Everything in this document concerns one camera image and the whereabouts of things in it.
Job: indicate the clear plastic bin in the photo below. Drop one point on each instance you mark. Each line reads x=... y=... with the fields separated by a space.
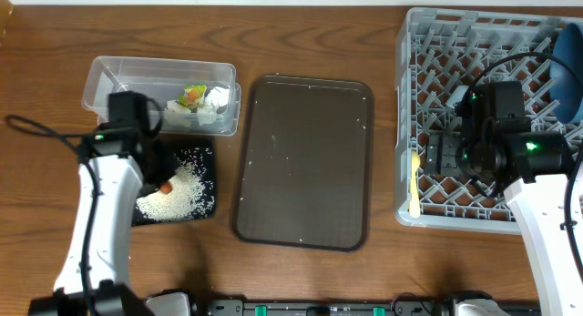
x=162 y=80

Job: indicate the grey dishwasher rack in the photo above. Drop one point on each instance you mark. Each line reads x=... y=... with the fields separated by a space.
x=438 y=50

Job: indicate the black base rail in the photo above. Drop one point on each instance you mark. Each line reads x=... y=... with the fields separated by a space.
x=173 y=306

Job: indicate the black tray bin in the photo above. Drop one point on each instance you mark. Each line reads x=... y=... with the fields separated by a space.
x=207 y=170

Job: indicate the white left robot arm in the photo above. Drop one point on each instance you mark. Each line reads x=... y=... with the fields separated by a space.
x=118 y=162

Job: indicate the pandan cake wrapper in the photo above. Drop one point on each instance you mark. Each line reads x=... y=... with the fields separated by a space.
x=193 y=96

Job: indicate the dark blue plate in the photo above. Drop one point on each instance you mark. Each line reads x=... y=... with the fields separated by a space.
x=567 y=89

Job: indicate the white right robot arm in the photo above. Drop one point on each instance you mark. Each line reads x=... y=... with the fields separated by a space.
x=537 y=175

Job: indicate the yellow plastic spoon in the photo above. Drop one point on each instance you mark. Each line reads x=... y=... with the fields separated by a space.
x=414 y=205

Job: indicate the orange carrot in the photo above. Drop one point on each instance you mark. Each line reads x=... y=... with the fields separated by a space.
x=166 y=188

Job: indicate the white rice pile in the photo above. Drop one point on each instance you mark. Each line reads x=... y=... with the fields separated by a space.
x=182 y=197

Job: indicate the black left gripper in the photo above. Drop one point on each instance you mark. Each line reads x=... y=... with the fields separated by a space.
x=172 y=162

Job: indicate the light blue rice bowl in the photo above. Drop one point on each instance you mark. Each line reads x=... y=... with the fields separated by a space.
x=456 y=97

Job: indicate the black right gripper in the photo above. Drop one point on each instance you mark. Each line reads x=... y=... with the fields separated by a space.
x=443 y=148

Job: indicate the crumpled white napkin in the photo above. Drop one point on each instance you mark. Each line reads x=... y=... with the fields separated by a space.
x=215 y=102

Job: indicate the brown serving tray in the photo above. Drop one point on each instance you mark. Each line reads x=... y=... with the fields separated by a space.
x=306 y=164

